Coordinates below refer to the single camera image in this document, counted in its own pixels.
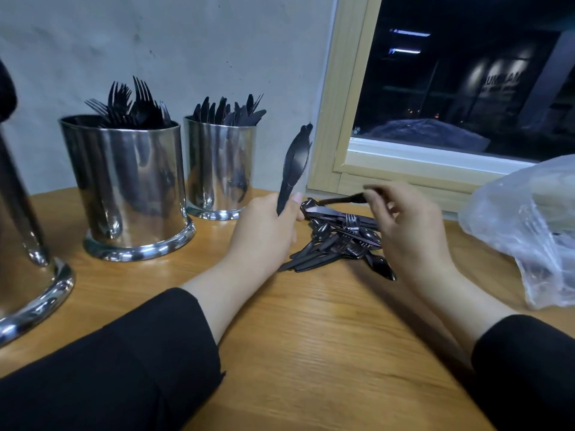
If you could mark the person's left hand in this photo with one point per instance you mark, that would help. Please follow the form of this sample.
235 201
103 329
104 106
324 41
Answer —
260 238

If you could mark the bunch of black forks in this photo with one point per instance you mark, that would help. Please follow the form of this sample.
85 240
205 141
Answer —
135 107

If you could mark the bunch of black knives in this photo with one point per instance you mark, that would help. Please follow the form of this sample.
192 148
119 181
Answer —
229 112

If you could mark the pile of black plastic cutlery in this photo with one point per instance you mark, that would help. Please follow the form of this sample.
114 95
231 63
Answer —
337 242

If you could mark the black plastic knife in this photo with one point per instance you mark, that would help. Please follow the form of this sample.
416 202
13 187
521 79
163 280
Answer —
295 161
341 199

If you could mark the person's right hand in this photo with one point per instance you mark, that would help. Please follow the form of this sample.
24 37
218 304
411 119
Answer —
413 233

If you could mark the person's right forearm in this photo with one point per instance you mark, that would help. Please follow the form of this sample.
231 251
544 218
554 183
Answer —
512 363

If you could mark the person's left forearm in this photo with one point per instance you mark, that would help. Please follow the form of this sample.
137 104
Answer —
117 368

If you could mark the dark parked car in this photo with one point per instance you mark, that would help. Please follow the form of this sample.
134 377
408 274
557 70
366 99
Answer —
427 134

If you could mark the clear plastic bag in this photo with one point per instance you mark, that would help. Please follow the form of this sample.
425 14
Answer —
530 229

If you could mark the bunch of black spoons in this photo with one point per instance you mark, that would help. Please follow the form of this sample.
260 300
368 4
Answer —
6 92

